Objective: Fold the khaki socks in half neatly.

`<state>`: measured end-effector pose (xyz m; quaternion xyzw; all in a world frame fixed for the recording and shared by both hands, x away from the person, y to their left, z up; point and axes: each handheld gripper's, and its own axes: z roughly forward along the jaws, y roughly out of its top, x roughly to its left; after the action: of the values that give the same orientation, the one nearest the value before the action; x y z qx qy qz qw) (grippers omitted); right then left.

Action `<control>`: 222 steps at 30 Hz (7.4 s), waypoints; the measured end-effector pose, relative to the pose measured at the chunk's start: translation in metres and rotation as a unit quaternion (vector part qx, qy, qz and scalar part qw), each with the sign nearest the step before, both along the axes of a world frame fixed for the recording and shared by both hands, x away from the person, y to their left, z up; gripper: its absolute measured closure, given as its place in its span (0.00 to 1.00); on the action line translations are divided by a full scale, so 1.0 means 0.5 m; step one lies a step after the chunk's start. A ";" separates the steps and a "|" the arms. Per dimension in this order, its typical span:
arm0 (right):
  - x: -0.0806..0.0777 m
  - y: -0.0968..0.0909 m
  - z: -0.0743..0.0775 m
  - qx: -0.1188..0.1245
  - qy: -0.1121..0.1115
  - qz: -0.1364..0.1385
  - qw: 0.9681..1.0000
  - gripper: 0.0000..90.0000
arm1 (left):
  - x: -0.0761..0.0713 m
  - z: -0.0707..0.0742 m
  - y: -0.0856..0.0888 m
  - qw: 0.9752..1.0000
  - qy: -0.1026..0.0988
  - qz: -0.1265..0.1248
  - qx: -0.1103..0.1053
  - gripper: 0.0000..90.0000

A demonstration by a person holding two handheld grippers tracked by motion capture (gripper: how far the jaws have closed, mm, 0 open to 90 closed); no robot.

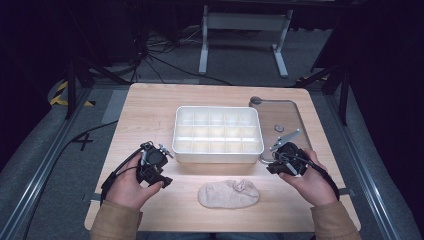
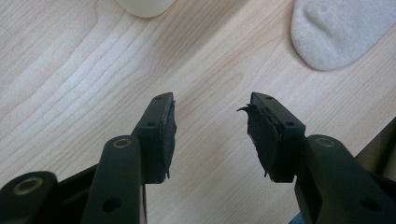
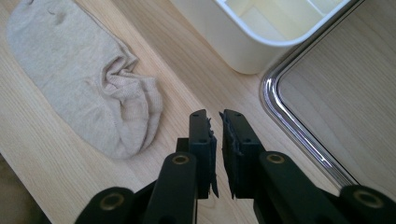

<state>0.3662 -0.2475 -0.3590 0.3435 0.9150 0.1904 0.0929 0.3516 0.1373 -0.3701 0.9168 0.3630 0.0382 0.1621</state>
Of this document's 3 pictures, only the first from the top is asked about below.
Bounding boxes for black tripod stand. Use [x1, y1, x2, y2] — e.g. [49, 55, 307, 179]
[64, 54, 130, 120]
[294, 61, 352, 127]

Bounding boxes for aluminium rail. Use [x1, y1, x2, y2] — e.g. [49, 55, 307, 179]
[324, 93, 401, 240]
[0, 87, 93, 240]

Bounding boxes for white metal stand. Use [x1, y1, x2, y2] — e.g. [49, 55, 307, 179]
[198, 4, 295, 79]

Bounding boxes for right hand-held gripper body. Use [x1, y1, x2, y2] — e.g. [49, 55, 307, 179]
[269, 129, 310, 177]

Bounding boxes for white compartment storage box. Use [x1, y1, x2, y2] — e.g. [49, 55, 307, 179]
[171, 105, 265, 165]

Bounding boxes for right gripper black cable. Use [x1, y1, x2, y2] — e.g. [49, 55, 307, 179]
[293, 153, 341, 201]

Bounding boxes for beige sock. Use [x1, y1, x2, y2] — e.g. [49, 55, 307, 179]
[197, 179, 261, 210]

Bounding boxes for black floor cable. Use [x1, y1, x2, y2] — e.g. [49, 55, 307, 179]
[22, 119, 120, 240]

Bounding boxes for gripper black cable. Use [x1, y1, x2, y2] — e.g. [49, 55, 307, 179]
[293, 153, 341, 201]
[100, 148, 145, 205]

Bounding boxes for person's right hand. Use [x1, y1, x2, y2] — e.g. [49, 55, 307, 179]
[279, 148, 339, 208]

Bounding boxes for metal tray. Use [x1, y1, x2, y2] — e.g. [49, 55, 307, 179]
[248, 96, 314, 166]

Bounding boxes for person's left hand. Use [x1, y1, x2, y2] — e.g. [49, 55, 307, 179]
[105, 155, 165, 210]

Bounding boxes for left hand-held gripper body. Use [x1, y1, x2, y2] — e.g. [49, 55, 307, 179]
[136, 141, 174, 183]

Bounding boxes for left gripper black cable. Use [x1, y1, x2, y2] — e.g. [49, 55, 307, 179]
[100, 148, 145, 205]

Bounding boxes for bundle of floor cables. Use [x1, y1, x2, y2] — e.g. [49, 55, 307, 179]
[131, 24, 234, 86]

